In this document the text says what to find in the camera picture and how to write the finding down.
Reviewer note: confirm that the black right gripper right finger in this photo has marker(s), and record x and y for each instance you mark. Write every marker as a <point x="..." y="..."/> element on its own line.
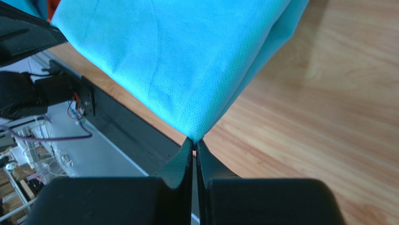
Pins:
<point x="227" y="199"/>

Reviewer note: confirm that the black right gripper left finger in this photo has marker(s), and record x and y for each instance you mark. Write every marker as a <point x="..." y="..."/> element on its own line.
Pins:
<point x="162" y="198"/>

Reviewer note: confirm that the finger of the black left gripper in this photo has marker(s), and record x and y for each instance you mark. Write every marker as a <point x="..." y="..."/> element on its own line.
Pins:
<point x="22" y="35"/>

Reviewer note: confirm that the teal green t shirt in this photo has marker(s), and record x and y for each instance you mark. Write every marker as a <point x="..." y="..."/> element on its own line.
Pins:
<point x="185" y="60"/>

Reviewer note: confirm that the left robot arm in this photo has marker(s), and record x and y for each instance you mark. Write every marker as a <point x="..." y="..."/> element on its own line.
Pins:
<point x="21" y="97"/>

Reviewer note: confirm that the folded dark teal t shirt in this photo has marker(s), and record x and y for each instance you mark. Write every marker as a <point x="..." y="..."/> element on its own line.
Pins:
<point x="37" y="8"/>

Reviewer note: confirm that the folded orange t shirt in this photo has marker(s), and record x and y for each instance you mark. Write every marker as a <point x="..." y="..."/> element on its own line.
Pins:
<point x="51" y="8"/>

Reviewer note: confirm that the aluminium front rail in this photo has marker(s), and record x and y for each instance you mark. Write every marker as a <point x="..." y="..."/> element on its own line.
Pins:
<point x="36" y="63"/>

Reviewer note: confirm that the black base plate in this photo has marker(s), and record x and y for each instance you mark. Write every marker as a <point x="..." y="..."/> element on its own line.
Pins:
<point x="148" y="148"/>

